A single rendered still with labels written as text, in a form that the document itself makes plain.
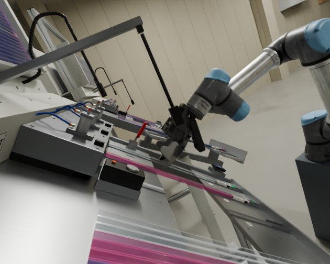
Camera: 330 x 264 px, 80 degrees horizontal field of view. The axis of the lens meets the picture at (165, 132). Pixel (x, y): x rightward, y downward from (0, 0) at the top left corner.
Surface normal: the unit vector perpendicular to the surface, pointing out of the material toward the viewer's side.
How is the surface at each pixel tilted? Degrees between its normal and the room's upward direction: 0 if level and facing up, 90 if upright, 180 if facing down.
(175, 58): 90
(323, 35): 83
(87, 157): 90
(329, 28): 82
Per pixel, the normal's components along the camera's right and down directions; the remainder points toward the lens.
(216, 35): 0.41, 0.07
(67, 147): 0.20, 0.18
